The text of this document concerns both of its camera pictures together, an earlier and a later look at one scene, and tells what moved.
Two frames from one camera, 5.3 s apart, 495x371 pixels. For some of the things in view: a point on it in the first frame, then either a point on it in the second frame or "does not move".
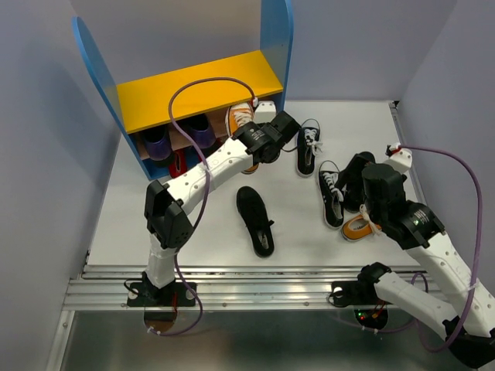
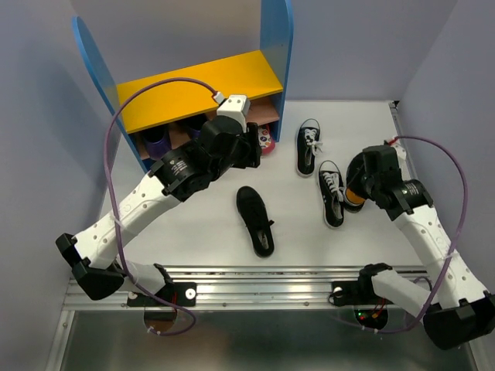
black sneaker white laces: [308, 141] does not move
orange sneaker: [360, 226] → [353, 199]
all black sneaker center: [252, 207] does not move
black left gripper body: [274, 156] → [245, 154]
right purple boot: [202, 131] does not move
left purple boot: [158, 144] does not move
